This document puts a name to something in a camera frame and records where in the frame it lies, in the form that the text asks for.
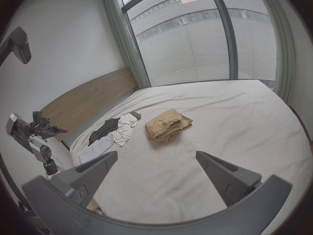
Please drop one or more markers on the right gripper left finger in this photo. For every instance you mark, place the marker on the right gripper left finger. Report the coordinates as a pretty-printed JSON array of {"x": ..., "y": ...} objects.
[{"x": 85, "y": 177}]

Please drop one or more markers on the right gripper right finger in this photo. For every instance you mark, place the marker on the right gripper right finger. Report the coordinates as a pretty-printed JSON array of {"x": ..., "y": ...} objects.
[{"x": 228, "y": 177}]

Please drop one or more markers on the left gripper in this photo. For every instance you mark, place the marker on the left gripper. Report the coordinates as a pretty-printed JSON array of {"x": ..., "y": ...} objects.
[{"x": 45, "y": 130}]

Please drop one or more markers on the tan shorts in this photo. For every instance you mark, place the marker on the tan shorts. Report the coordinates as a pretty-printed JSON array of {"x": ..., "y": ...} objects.
[{"x": 166, "y": 126}]

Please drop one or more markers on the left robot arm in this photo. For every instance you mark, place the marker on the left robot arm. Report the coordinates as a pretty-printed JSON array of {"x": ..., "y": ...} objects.
[{"x": 36, "y": 148}]

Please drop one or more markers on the bed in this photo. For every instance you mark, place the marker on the bed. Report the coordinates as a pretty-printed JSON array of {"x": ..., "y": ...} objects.
[{"x": 207, "y": 155}]

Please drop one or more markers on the pale blue garment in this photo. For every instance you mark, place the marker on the pale blue garment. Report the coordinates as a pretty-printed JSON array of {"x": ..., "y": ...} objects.
[{"x": 97, "y": 148}]

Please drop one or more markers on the black garment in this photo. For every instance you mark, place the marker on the black garment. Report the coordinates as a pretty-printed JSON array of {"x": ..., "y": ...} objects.
[{"x": 105, "y": 130}]

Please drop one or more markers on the cream garment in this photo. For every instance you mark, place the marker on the cream garment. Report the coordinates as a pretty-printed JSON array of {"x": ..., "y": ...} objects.
[{"x": 124, "y": 131}]

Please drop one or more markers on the olive green garment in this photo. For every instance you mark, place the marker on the olive green garment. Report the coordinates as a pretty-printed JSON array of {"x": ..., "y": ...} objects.
[{"x": 136, "y": 115}]

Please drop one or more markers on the grey-green curtain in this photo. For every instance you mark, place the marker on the grey-green curtain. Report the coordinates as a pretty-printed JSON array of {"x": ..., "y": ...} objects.
[
  {"x": 283, "y": 45},
  {"x": 127, "y": 45}
]

